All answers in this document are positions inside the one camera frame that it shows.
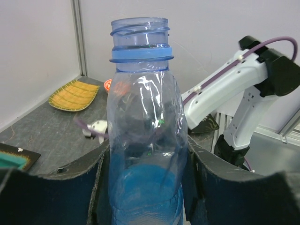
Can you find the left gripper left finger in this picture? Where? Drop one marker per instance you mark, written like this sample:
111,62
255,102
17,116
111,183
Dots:
74,194

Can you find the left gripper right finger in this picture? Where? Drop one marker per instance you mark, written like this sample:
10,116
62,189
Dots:
218,193

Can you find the blue label plastic bottle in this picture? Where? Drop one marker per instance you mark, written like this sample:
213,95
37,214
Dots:
147,127

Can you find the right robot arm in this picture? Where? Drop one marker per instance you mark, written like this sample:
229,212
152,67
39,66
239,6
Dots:
263,72

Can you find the dark floral square plate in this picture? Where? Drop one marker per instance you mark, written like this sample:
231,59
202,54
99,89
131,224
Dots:
208,124

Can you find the green square plate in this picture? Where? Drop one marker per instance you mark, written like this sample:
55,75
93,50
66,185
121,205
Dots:
14,157

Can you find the yellow bamboo pattern plate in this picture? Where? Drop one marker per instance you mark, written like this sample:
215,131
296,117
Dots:
74,96

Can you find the orange white floral bowl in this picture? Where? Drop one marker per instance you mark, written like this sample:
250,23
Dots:
107,85

